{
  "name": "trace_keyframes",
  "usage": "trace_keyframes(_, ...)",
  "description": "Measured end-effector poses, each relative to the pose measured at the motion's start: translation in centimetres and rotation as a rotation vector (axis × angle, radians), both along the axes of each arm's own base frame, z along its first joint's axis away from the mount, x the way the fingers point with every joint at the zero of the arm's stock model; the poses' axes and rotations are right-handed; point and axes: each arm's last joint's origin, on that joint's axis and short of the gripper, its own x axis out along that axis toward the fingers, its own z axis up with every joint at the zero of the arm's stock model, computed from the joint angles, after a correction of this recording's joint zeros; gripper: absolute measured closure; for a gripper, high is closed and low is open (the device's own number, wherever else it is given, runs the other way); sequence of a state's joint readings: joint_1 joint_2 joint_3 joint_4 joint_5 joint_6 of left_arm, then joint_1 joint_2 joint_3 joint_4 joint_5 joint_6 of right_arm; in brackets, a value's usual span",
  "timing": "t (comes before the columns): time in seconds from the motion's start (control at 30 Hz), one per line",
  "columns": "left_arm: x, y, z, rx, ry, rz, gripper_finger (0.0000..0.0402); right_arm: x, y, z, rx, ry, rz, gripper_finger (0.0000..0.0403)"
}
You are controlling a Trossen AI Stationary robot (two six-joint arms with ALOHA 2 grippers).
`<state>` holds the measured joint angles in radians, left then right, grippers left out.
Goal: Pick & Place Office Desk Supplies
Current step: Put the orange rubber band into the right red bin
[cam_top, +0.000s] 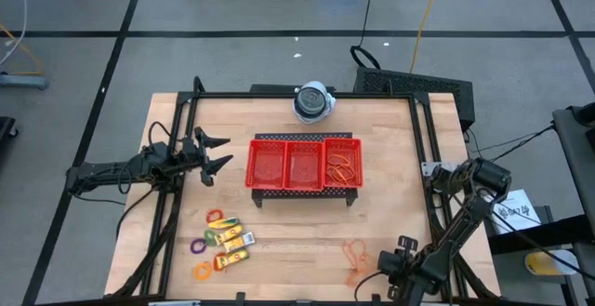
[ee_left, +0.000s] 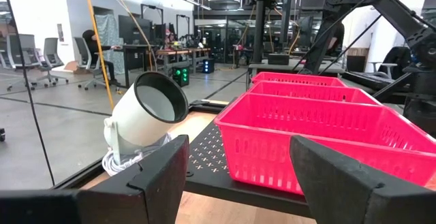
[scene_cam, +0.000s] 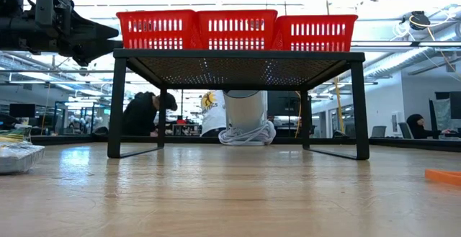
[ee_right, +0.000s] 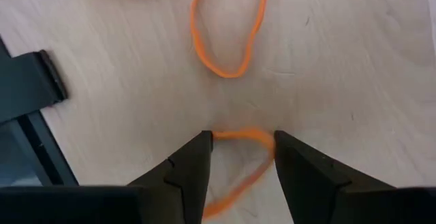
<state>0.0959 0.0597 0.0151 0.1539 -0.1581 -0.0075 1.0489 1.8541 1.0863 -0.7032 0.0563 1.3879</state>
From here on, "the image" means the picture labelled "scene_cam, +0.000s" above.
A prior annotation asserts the black perforated metal riser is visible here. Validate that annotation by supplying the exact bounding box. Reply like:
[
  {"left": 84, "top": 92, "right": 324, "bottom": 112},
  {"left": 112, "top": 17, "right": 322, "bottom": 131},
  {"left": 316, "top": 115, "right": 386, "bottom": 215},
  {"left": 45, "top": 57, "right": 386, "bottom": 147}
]
[{"left": 107, "top": 48, "right": 371, "bottom": 161}]

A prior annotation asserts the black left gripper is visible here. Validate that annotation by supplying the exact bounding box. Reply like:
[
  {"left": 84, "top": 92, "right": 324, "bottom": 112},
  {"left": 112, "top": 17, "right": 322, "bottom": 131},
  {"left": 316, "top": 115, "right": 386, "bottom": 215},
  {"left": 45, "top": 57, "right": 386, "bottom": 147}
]
[{"left": 21, "top": 0, "right": 124, "bottom": 67}]

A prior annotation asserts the white coiled lamp cable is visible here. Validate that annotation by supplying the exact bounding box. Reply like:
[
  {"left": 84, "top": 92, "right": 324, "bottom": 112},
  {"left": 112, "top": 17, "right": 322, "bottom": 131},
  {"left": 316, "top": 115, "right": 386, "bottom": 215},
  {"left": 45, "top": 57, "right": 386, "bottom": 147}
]
[{"left": 218, "top": 120, "right": 277, "bottom": 147}]

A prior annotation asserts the orange rubber band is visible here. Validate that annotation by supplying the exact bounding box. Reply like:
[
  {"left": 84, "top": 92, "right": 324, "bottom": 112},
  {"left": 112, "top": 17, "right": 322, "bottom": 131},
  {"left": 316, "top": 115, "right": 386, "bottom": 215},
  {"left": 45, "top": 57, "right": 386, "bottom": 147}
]
[{"left": 424, "top": 169, "right": 461, "bottom": 187}]

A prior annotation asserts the yellow green crayon pack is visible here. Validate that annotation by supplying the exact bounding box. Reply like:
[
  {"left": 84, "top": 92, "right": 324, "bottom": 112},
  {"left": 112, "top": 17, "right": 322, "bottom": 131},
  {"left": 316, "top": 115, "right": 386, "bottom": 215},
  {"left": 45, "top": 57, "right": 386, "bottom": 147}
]
[{"left": 0, "top": 123, "right": 32, "bottom": 139}]

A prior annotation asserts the white round spot lamp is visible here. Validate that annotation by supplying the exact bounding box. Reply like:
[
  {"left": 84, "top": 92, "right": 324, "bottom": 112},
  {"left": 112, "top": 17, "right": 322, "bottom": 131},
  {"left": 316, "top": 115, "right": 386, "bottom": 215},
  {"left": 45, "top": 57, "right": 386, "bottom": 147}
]
[{"left": 222, "top": 90, "right": 269, "bottom": 132}]

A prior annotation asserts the person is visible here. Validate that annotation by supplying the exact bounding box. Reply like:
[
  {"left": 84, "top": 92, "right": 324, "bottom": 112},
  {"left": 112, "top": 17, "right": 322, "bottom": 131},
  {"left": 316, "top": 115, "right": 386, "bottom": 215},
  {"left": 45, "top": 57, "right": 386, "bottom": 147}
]
[
  {"left": 122, "top": 91, "right": 179, "bottom": 138},
  {"left": 406, "top": 113, "right": 451, "bottom": 140},
  {"left": 200, "top": 90, "right": 228, "bottom": 138}
]

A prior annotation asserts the grey office chair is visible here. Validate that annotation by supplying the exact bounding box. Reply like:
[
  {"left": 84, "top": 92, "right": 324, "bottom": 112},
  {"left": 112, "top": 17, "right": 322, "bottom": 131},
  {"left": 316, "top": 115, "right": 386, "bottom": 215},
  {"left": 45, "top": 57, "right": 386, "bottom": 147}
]
[
  {"left": 398, "top": 121, "right": 414, "bottom": 140},
  {"left": 370, "top": 125, "right": 388, "bottom": 139}
]

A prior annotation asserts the grey fabric cover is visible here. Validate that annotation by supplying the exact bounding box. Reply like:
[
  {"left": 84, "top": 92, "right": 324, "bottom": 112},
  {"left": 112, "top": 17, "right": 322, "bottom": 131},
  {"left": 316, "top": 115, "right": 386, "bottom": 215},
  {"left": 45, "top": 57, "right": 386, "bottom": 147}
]
[{"left": 431, "top": 98, "right": 453, "bottom": 132}]

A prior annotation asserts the red plastic slotted basket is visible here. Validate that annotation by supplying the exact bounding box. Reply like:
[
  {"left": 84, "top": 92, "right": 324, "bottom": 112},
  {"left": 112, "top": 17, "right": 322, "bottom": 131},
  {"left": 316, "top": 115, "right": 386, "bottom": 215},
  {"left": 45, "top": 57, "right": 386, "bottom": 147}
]
[
  {"left": 274, "top": 14, "right": 359, "bottom": 53},
  {"left": 196, "top": 9, "right": 279, "bottom": 50},
  {"left": 115, "top": 9, "right": 199, "bottom": 50}
]

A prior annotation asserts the yellow hanging cable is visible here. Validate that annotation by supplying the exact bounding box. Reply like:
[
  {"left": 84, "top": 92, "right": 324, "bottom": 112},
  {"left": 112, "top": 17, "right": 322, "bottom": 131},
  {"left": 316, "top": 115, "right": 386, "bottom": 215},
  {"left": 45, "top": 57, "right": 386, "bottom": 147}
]
[{"left": 323, "top": 0, "right": 346, "bottom": 134}]

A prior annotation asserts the black monitor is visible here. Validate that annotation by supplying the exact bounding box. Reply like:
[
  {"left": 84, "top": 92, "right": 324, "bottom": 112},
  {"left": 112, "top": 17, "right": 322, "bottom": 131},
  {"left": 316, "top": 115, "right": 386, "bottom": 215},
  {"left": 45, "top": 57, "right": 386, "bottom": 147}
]
[
  {"left": 267, "top": 90, "right": 302, "bottom": 117},
  {"left": 9, "top": 103, "right": 37, "bottom": 119},
  {"left": 449, "top": 91, "right": 461, "bottom": 120}
]

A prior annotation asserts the black ceiling cable reel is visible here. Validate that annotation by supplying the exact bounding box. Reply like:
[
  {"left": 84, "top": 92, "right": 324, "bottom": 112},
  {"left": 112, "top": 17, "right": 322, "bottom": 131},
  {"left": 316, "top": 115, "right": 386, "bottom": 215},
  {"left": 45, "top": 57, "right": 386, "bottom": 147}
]
[{"left": 408, "top": 10, "right": 432, "bottom": 31}]

